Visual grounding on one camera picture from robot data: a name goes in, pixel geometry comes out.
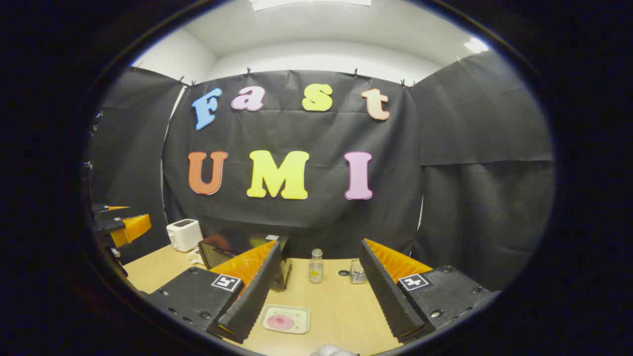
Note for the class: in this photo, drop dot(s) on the black electric oven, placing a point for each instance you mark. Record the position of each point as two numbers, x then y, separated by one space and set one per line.
232 247

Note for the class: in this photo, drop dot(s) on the pink round food slice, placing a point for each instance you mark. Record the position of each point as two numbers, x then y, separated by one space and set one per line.
280 322

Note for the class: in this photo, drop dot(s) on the white toaster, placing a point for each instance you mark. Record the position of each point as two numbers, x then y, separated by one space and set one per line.
184 235

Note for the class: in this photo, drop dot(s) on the white divided grain dish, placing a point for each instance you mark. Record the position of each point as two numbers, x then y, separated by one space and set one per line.
196 256

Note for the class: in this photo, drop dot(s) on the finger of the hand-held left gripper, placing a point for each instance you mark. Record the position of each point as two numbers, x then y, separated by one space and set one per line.
118 223
106 209

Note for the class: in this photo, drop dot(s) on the ceiling light panel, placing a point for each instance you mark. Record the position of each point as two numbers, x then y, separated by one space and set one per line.
475 45
309 4

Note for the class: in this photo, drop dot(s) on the white square plate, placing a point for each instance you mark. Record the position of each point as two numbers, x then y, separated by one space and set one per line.
287 310

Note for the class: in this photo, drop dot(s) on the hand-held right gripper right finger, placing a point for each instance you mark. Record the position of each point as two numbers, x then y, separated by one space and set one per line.
385 291

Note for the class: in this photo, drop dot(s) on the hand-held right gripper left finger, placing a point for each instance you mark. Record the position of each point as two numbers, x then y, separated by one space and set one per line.
257 291

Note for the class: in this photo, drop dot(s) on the black backdrop cloth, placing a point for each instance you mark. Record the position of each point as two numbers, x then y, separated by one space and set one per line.
306 133

